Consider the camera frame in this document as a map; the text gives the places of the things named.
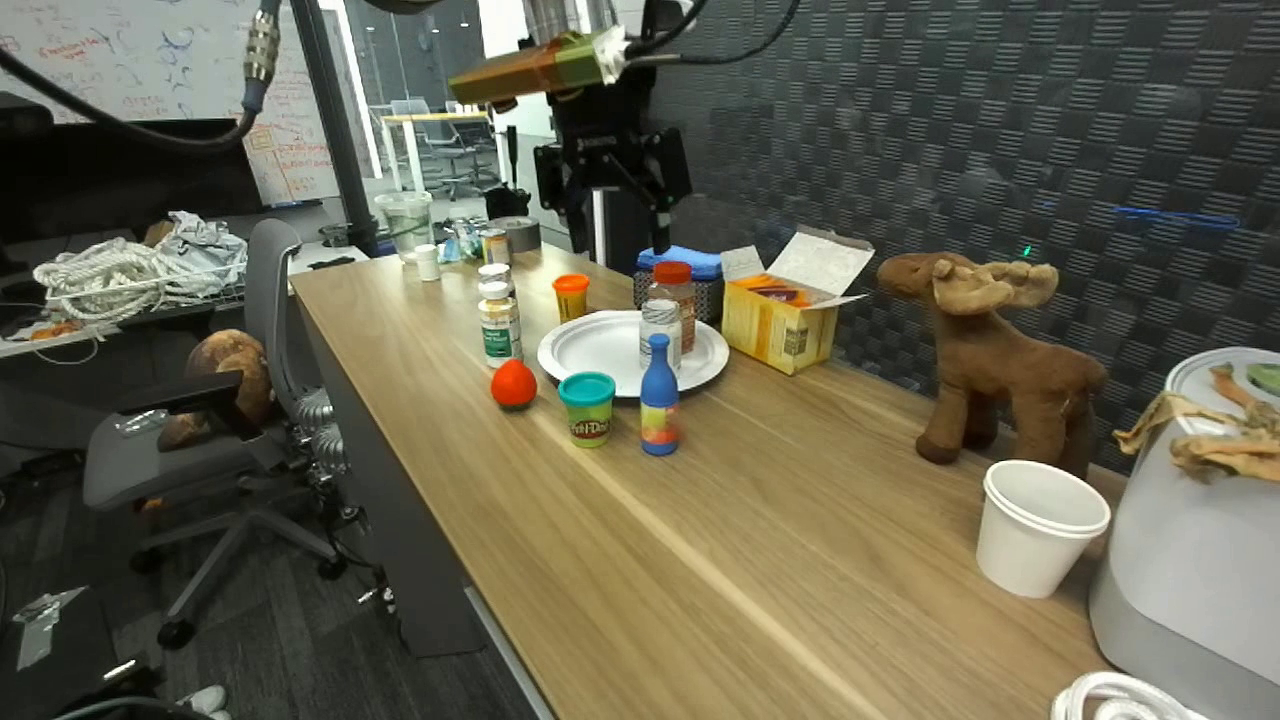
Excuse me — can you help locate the brown plush toy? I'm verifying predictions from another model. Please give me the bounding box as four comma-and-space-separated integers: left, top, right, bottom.
155, 326, 281, 454

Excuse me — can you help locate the black monitor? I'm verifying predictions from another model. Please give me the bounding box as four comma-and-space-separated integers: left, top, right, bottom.
0, 94, 268, 253

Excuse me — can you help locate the coiled white cable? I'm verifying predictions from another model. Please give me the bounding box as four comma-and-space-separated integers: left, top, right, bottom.
1048, 669, 1212, 720

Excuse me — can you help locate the blue sponge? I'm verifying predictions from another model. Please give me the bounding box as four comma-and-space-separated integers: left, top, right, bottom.
631, 239, 727, 286

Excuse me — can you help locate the white grey appliance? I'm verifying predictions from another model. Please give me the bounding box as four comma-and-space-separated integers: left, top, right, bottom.
1084, 345, 1280, 720

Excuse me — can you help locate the white rope pile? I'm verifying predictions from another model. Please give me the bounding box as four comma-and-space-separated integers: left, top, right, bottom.
30, 209, 253, 345

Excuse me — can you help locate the spice bottle with orange lid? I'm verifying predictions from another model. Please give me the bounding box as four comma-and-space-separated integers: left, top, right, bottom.
654, 262, 700, 353

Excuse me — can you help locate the blue toy bowling pin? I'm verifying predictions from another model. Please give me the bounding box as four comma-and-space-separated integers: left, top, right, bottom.
638, 332, 683, 462

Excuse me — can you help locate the open yellow cardboard box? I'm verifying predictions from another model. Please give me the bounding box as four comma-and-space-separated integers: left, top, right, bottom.
715, 227, 879, 377

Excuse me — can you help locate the teal-lid play-doh tub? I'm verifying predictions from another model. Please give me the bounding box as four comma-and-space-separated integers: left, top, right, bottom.
556, 367, 619, 449

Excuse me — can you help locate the black vertical post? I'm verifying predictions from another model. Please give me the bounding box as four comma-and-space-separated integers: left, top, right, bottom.
283, 0, 384, 253

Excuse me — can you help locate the red ball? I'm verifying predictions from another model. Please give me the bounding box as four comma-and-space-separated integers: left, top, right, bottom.
488, 357, 540, 413

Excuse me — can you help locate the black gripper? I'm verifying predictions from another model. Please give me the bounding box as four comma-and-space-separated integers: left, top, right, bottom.
534, 94, 696, 234

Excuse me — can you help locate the small white-capped pill bottle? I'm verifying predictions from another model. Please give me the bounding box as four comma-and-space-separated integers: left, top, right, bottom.
638, 295, 683, 367

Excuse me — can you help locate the white paper plate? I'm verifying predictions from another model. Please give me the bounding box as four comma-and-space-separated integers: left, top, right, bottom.
534, 308, 736, 402

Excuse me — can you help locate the grey office chair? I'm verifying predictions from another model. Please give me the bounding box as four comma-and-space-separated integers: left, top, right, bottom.
81, 217, 392, 651

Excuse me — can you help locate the white paper cup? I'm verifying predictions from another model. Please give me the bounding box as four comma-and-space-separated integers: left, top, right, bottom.
972, 456, 1111, 599

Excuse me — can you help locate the paper scrap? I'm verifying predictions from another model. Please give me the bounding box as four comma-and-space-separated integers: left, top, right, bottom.
7, 579, 92, 672

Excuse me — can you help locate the white pill bottle green label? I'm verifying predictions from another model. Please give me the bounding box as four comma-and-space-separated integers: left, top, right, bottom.
478, 288, 523, 367

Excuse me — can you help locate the black camera on stand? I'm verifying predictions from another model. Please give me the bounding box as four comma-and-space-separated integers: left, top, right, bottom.
479, 182, 536, 226

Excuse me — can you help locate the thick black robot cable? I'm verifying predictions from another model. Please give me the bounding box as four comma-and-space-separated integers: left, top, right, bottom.
0, 0, 287, 152

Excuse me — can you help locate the brown moose plush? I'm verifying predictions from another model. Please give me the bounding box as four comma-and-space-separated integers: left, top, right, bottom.
874, 249, 1111, 471

